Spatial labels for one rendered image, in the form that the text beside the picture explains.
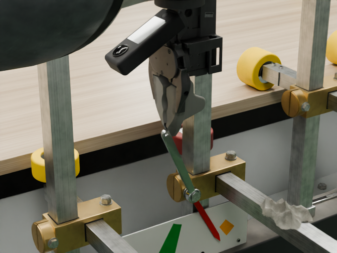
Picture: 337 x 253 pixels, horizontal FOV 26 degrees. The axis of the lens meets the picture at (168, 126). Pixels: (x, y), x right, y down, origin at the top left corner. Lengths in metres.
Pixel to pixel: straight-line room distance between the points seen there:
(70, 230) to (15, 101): 0.42
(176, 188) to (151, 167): 0.23
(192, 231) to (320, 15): 0.44
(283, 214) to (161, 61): 0.30
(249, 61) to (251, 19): 0.56
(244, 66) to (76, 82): 0.36
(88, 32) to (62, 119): 0.71
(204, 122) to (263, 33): 0.75
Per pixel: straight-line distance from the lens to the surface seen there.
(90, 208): 1.17
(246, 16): 2.07
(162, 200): 1.51
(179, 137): 1.29
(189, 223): 1.27
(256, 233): 1.40
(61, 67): 1.04
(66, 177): 1.11
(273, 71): 1.47
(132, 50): 0.99
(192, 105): 1.07
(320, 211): 1.50
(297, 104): 1.33
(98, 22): 0.36
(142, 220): 1.51
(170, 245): 1.26
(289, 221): 1.12
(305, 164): 1.40
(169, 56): 1.02
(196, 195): 1.22
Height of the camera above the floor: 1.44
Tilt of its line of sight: 24 degrees down
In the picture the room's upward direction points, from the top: straight up
